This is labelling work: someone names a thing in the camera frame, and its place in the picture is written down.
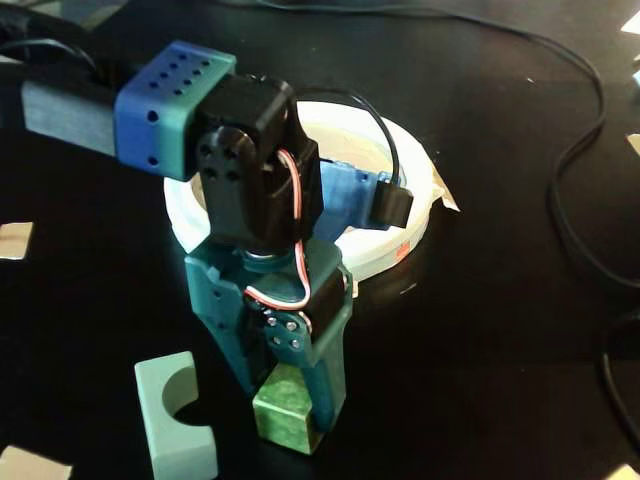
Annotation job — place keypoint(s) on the mint green arch block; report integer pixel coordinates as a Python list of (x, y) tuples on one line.
[(160, 440)]

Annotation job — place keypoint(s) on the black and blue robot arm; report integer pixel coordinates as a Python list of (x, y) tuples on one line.
[(165, 115)]

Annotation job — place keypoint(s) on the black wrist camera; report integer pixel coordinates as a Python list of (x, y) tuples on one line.
[(392, 205)]

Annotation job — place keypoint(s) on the teal gripper with servo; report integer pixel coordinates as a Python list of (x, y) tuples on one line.
[(227, 305)]

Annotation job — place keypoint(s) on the black table mat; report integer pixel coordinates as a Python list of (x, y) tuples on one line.
[(475, 350)]

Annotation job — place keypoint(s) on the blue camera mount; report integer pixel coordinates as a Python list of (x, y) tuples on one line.
[(345, 195)]

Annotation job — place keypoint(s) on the green square wooden block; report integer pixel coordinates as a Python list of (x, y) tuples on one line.
[(285, 415)]

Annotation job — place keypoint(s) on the white round shape sorter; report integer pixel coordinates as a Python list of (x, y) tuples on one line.
[(370, 250)]

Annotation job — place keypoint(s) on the tan tape patch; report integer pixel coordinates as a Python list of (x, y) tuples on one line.
[(627, 474), (15, 240), (30, 465)]

